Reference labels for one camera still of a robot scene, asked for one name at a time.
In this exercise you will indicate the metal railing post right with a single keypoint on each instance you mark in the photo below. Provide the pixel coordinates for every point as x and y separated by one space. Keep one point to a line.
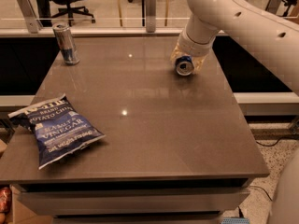
273 6

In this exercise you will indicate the red snack bag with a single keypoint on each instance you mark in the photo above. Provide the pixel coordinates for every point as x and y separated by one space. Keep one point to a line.
5 199

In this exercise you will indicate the blue potato chip bag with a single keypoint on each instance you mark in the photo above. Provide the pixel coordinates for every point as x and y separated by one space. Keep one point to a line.
58 128

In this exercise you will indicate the metal railing post left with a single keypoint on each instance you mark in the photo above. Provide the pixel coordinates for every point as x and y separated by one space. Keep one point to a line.
31 21

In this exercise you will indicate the silver blue energy drink can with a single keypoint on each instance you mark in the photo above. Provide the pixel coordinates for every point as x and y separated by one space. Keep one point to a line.
66 43

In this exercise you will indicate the cardboard box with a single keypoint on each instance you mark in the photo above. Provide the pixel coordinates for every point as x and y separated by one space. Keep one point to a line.
20 214

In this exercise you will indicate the blue pepsi can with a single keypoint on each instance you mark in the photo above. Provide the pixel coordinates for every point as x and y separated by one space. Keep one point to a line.
184 66

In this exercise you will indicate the black office chair left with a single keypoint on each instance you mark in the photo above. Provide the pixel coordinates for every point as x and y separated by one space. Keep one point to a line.
64 0

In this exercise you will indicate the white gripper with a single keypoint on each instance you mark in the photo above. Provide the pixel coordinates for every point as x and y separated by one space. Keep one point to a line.
193 48

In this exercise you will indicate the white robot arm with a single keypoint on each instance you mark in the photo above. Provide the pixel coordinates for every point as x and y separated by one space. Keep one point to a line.
271 40

